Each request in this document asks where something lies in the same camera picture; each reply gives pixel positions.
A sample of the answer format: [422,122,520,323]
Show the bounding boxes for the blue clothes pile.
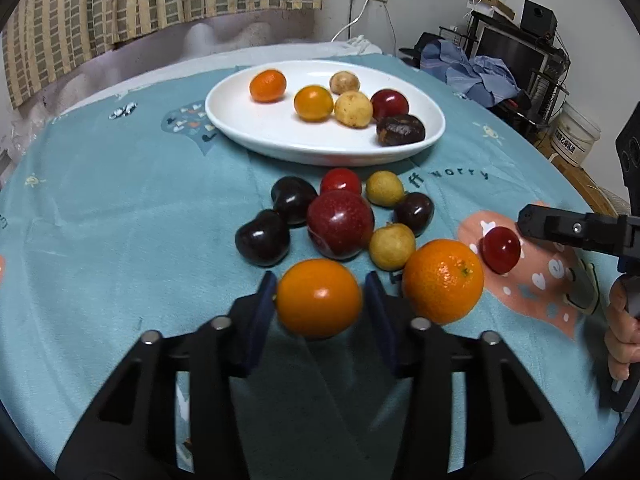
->
[420,39,521,108]

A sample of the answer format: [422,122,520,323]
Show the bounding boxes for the striped checked curtain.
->
[1,0,322,107]

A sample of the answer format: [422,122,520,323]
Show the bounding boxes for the white oval plate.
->
[205,60,446,167]

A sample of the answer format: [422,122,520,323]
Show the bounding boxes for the black metal shelf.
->
[439,11,570,136]

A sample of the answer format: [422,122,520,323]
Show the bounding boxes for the white power cable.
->
[330,0,384,57]

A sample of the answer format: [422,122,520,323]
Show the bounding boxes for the rough orange mandarin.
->
[401,240,484,325]
[250,70,286,103]

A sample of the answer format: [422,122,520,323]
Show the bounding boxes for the teal patterned tablecloth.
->
[1,55,618,479]

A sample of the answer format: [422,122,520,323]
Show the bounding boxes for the smooth orange tomato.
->
[294,84,333,122]
[276,259,363,339]

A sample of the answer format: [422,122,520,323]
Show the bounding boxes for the pale yellow round fruit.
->
[334,91,373,129]

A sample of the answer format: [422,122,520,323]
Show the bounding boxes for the wrinkled dark passion fruit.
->
[376,114,426,146]

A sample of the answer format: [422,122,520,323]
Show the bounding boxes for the black monitor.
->
[472,25,548,90]

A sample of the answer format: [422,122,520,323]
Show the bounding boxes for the white plastic bucket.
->
[550,102,601,167]

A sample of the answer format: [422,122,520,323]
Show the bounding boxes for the small yellow longan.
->
[366,170,405,208]
[369,223,416,272]

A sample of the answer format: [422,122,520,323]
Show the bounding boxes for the small red cherry tomato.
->
[320,168,362,195]

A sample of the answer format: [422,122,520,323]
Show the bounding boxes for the yellowish striped passion fruit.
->
[330,70,360,96]

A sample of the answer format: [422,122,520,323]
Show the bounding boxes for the small yellow longan front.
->
[369,223,416,272]

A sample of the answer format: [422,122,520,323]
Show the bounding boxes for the person's right hand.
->
[604,275,640,382]

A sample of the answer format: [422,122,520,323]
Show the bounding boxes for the large dark red plum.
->
[307,191,375,260]

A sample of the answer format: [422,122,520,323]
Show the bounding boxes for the small yellow longan back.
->
[366,170,405,208]

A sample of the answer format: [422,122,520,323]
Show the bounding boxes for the black speaker box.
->
[520,0,558,44]

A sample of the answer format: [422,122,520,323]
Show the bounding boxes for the smooth orange tomato back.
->
[294,84,333,122]

